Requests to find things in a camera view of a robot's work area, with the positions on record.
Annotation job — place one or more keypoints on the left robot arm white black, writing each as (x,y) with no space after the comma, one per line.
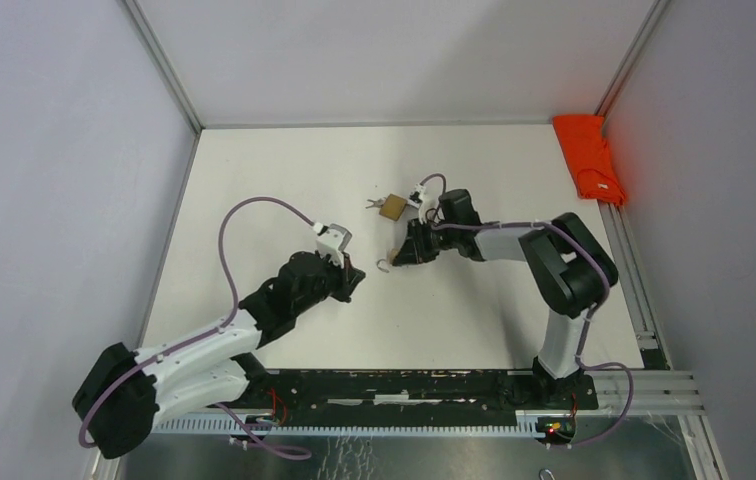
(127,393)

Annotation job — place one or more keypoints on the small brass padlock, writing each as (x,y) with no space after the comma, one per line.
(385,263)

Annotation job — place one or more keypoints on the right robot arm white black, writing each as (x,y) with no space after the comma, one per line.
(573,273)

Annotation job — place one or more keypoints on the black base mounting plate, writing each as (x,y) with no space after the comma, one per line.
(409,398)

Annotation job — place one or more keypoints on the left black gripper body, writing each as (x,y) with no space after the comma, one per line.
(337,280)

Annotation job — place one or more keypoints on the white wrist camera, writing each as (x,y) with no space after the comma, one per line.
(422,200)
(331,242)

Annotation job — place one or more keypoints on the orange folded cloth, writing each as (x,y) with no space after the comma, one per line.
(588,158)

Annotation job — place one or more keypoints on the silver keys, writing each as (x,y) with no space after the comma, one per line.
(373,203)

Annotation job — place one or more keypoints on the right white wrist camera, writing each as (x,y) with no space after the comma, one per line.
(422,200)

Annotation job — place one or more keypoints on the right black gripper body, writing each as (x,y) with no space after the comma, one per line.
(430,241)

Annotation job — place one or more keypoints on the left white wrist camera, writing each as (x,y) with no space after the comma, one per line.
(331,242)

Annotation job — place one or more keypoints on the large brass padlock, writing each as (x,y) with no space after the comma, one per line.
(393,207)

